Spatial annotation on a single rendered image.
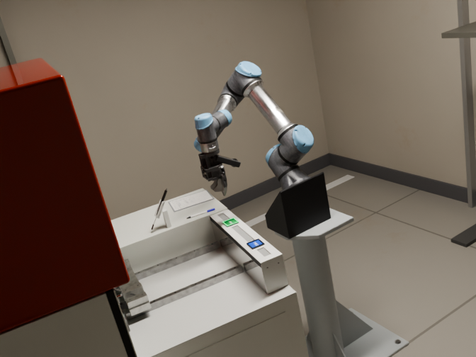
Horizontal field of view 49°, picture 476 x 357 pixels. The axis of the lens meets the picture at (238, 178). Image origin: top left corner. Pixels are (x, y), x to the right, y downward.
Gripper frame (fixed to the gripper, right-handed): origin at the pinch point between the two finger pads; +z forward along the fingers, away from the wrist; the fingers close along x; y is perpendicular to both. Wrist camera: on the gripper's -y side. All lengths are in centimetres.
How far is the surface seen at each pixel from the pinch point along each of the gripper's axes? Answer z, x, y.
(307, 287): 61, 2, -29
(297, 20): -36, -238, -178
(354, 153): 92, -202, -197
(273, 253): 14.7, 37.2, -1.7
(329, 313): 78, 6, -37
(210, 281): 26.7, 19.0, 20.5
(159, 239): 17.1, -15.0, 30.8
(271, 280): 23.5, 40.0, 2.5
